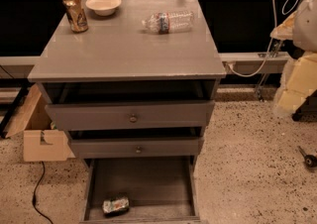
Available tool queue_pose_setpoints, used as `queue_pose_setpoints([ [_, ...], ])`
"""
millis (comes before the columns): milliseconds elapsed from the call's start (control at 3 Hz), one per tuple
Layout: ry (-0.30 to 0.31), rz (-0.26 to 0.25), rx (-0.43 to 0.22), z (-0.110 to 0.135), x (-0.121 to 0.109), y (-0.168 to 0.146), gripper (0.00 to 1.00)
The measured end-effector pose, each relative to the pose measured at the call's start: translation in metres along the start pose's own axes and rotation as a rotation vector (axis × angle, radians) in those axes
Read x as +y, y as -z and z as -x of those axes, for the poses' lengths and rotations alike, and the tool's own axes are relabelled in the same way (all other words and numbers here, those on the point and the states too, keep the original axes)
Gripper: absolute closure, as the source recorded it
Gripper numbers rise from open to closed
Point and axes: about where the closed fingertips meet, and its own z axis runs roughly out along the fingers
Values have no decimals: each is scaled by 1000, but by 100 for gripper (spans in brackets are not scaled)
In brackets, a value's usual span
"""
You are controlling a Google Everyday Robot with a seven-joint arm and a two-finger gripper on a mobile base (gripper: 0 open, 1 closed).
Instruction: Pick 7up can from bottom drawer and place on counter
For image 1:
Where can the cardboard box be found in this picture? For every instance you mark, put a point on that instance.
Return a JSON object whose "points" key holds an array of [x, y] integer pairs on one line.
{"points": [[41, 141]]}

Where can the green 7up can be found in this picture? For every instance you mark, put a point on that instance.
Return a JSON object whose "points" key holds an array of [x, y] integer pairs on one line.
{"points": [[115, 205]]}

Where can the grey middle drawer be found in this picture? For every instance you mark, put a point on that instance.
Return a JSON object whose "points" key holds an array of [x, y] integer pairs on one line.
{"points": [[129, 148]]}

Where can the white bowl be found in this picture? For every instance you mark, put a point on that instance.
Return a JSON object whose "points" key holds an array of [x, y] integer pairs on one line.
{"points": [[103, 7]]}

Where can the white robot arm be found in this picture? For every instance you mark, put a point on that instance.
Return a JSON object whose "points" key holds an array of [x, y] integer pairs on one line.
{"points": [[299, 76]]}

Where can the grey drawer cabinet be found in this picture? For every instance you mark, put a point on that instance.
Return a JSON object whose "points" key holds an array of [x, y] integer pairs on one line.
{"points": [[117, 60]]}

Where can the grey top drawer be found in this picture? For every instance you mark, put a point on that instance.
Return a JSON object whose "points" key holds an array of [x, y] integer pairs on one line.
{"points": [[130, 115]]}

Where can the grey metal rail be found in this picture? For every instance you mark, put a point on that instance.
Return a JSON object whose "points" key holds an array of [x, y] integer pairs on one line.
{"points": [[249, 63]]}

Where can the gold soda can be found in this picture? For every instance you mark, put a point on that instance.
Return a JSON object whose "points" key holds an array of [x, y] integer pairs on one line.
{"points": [[75, 15]]}

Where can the clear plastic water bottle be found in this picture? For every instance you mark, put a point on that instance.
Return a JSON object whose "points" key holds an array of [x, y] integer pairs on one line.
{"points": [[169, 22]]}

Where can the black tool on floor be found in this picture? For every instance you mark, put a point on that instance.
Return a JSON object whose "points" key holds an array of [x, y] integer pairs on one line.
{"points": [[309, 160]]}

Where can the grey open bottom drawer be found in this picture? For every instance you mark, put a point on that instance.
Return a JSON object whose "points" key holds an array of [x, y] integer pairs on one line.
{"points": [[160, 190]]}

